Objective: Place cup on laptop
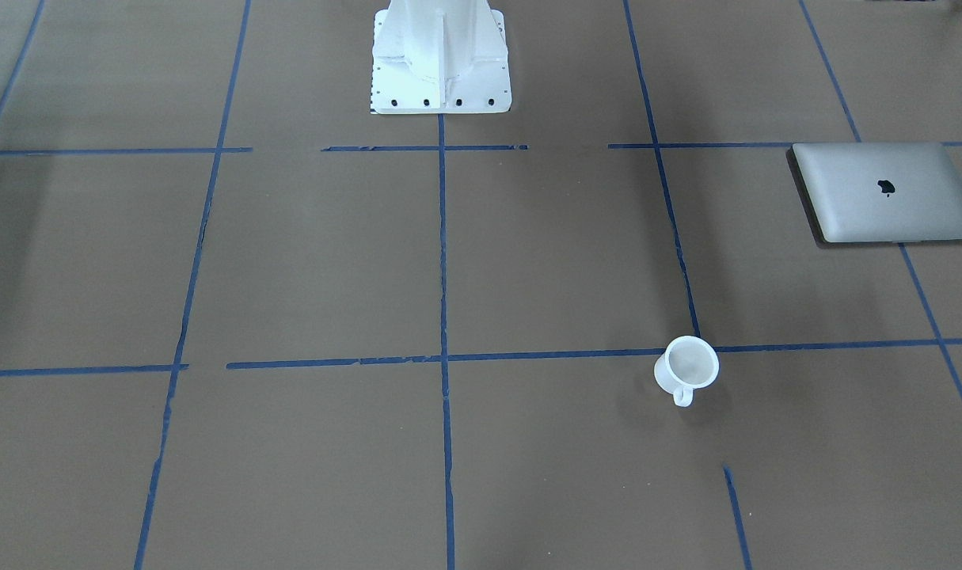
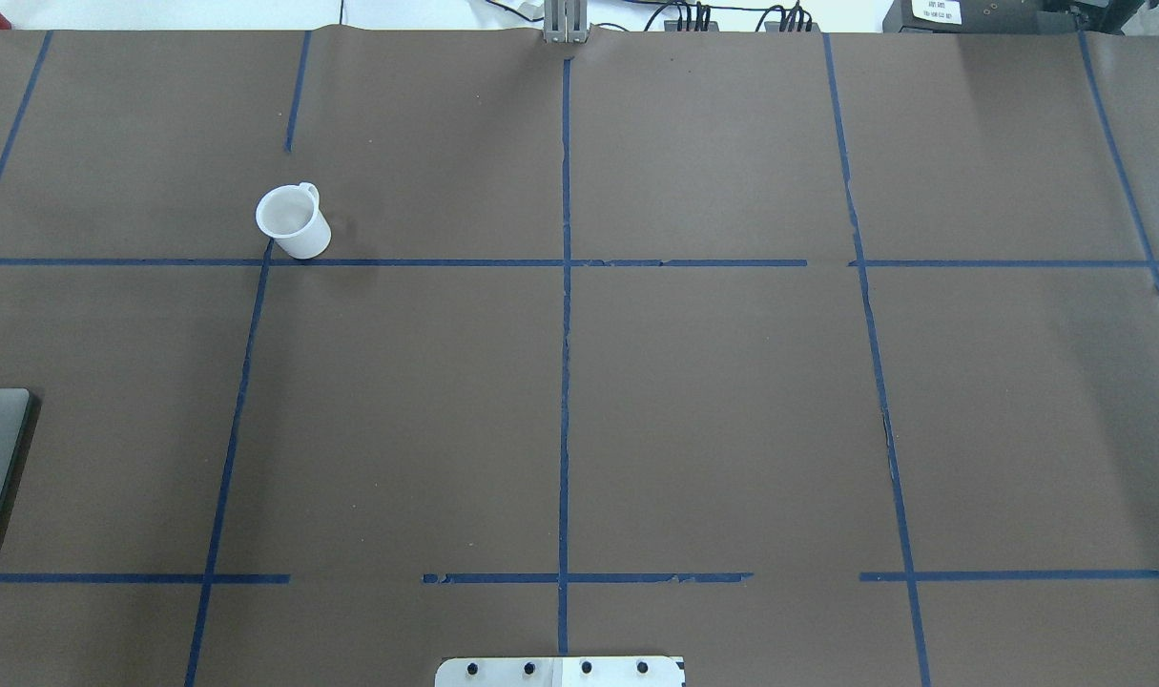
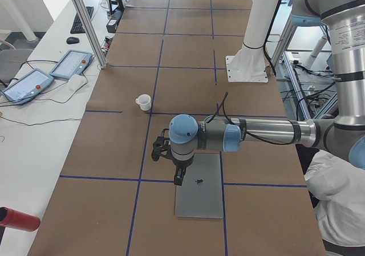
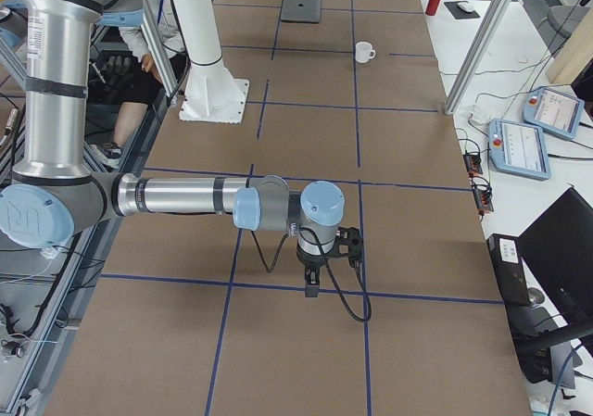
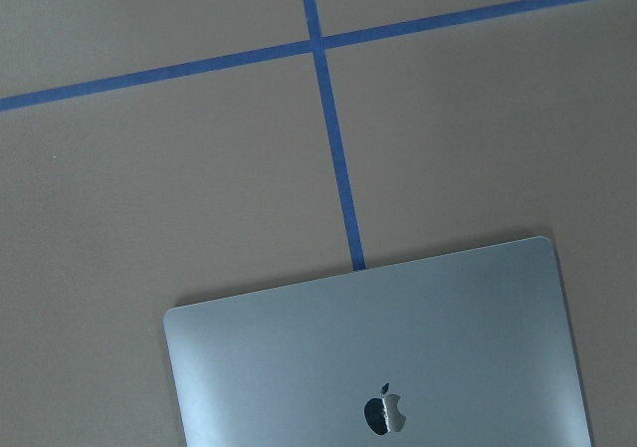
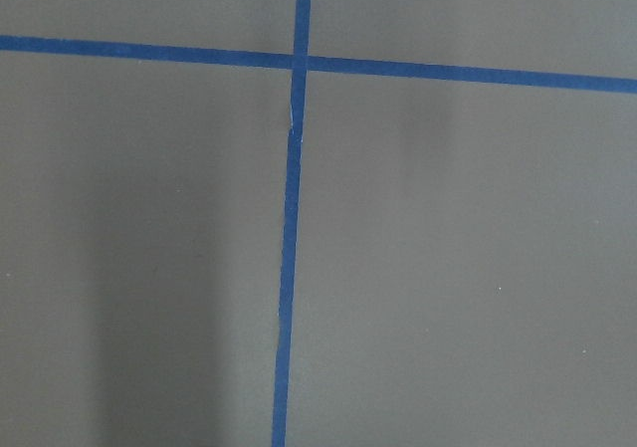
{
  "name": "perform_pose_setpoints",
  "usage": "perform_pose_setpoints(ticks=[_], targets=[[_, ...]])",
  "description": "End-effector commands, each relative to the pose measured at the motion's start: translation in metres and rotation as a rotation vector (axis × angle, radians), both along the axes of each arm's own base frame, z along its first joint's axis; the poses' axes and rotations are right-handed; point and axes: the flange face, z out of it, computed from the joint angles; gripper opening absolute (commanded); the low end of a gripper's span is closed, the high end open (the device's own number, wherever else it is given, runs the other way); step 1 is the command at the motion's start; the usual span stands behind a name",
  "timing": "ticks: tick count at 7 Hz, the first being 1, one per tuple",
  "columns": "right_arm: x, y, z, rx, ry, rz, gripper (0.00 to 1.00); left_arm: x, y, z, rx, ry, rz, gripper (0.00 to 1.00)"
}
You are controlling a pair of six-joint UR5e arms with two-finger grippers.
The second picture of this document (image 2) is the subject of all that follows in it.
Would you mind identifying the white plastic cup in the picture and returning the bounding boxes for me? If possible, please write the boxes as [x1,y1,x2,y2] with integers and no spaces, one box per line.
[255,181,331,260]

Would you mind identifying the brown paper table cover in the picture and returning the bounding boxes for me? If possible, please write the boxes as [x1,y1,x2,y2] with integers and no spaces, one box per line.
[0,25,1159,686]

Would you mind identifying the black label printer box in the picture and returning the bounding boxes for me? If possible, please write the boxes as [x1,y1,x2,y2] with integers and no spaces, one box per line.
[881,1,1079,35]

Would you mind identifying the grey aluminium frame post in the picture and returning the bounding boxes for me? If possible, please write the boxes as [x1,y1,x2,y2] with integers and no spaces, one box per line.
[544,0,590,44]

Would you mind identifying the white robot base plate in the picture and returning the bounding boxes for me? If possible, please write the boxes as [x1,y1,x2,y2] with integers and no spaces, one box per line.
[433,656,687,686]

